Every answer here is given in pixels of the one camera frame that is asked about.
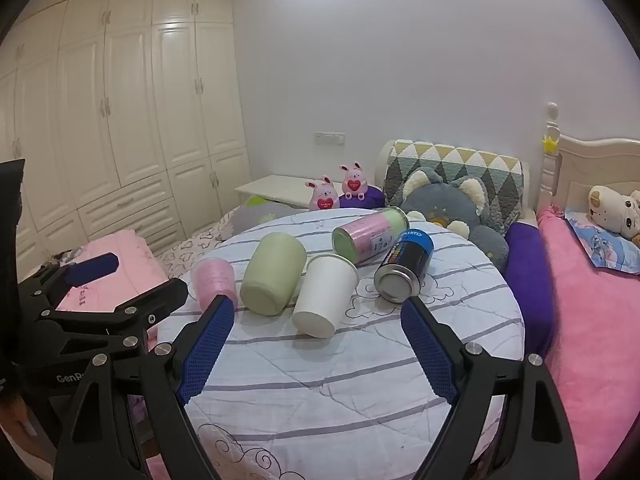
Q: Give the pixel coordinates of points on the light green cup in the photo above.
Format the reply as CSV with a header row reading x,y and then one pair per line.
x,y
272,275

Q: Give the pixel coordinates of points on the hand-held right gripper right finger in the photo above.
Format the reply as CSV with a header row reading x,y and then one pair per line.
x,y
431,350

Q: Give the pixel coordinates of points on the blue and black spray can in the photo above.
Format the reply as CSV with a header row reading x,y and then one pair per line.
x,y
406,259

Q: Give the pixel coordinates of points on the pink and green can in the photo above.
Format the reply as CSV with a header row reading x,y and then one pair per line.
x,y
367,237

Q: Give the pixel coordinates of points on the purple bed sheet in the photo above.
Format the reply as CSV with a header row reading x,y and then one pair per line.
x,y
525,270

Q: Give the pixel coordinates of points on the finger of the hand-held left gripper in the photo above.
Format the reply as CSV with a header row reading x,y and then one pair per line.
x,y
92,266
150,300

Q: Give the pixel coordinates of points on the pink translucent cup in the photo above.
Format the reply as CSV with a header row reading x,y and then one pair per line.
x,y
212,279

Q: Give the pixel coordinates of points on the purple cushion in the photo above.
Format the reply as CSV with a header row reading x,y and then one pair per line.
x,y
374,197

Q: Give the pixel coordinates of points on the pink printed quilt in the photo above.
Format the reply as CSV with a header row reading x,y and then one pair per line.
x,y
125,260

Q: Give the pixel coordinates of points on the cream wardrobe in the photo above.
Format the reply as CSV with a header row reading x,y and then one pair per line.
x,y
130,110

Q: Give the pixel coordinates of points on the grey pillow with green spot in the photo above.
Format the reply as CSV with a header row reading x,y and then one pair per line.
x,y
260,215

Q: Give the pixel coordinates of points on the grey cat plush pillow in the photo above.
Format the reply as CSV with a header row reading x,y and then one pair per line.
x,y
450,205

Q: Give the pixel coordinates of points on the yellow star sticker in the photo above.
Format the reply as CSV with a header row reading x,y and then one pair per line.
x,y
550,144

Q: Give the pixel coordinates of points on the white plush dog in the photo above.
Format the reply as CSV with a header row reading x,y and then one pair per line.
x,y
612,207

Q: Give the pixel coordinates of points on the white striped table cloth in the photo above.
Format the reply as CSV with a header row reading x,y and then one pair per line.
x,y
310,385

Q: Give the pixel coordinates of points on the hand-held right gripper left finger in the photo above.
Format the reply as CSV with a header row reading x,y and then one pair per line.
x,y
206,347

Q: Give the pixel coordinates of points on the triangle patterned quilted cover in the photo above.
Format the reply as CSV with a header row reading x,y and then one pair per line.
x,y
450,157

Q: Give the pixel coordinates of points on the white side table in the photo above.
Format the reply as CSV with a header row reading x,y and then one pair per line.
x,y
272,187

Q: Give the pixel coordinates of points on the blue printed pillow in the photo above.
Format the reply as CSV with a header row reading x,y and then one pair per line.
x,y
600,246

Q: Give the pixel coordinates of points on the pink fleece blanket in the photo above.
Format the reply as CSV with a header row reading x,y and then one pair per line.
x,y
590,335

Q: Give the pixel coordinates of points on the cream bed headboard with post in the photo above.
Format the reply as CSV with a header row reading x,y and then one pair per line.
x,y
590,165

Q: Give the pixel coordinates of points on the heart print bed sheet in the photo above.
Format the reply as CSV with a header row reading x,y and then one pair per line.
x,y
200,242

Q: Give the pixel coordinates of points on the white wall socket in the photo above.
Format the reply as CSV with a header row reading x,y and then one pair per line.
x,y
330,138

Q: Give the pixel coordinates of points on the pink bunny toy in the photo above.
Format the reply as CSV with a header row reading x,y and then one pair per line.
x,y
324,195
354,182

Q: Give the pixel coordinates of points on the white paper cup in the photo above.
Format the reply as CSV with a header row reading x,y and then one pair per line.
x,y
322,295

